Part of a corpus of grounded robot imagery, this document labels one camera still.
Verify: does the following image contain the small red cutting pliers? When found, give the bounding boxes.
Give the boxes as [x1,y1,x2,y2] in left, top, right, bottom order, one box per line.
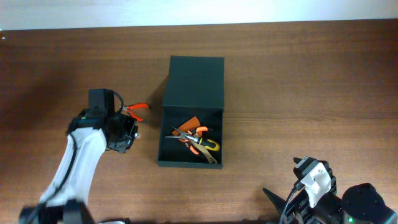
[122,103,151,123]

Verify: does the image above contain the orange scraper wooden handle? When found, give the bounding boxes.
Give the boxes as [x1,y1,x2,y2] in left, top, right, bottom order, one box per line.
[173,116,218,164]

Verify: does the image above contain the orange needle nose pliers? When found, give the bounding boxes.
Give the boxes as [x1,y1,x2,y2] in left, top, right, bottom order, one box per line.
[165,126,209,142]

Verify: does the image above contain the dark green box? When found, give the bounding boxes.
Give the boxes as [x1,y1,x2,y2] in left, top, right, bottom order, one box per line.
[157,55,224,169]

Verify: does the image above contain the yellow black screwdriver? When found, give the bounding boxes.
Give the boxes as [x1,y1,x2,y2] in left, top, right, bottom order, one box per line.
[187,135,221,151]

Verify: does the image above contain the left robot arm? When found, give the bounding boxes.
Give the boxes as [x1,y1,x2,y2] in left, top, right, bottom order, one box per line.
[18,109,138,223]

